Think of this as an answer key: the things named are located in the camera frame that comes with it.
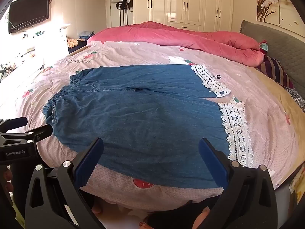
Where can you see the white door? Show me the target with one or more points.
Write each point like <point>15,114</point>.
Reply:
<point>114,16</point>

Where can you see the person's dark-clad leg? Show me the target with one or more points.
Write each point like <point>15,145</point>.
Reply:
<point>171,217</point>

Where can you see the pink comforter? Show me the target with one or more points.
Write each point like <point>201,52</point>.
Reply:
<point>178,34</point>

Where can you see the blue folded clothes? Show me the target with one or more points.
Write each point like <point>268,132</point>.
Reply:
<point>86,35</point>

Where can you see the dark floral pillow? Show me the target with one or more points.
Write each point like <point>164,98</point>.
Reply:
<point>296,99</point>

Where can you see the striped pillow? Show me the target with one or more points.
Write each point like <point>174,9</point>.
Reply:
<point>274,71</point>

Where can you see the teal red small cloth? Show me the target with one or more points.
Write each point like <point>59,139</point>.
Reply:
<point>263,47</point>

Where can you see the white dresser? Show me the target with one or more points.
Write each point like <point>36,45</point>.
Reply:
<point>57,43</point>

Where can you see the floral wall painting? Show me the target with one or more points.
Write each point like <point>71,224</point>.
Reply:
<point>271,2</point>

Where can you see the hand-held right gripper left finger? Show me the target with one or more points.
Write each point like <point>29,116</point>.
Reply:
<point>89,158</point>

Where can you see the grey padded headboard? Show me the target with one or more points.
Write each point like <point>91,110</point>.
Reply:
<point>274,40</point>

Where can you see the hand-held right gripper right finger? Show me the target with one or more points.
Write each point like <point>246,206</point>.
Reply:
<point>211,159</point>

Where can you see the blue denim pants lace trim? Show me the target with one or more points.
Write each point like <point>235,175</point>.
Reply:
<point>143,114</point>

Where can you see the pink printed bed sheet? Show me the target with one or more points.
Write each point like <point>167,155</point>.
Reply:
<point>266,128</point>

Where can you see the white wardrobe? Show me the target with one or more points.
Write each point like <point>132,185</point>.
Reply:
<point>183,2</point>

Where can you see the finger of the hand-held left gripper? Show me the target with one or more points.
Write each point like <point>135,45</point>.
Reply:
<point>40,132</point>
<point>14,123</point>

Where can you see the black flat television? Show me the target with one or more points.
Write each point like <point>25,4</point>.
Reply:
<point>28,13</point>

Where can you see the person's left hand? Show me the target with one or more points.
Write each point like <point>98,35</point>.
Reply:
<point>7,179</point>

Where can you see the brown floral cloth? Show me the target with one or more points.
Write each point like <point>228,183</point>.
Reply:
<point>72,43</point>

